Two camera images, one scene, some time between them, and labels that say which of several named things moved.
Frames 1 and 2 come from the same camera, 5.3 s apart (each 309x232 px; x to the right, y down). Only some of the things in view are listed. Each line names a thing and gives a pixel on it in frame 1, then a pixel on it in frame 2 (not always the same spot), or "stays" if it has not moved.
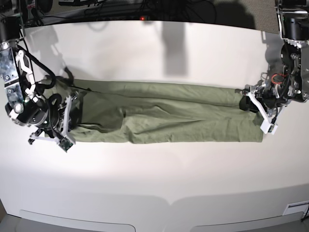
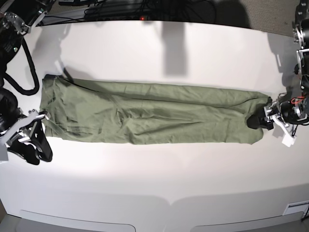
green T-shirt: [144, 111] stays
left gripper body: [52, 111] to [19, 132]
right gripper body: [276, 93] to [295, 111]
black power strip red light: [119, 14] stays
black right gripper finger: [245, 104] to [253, 122]
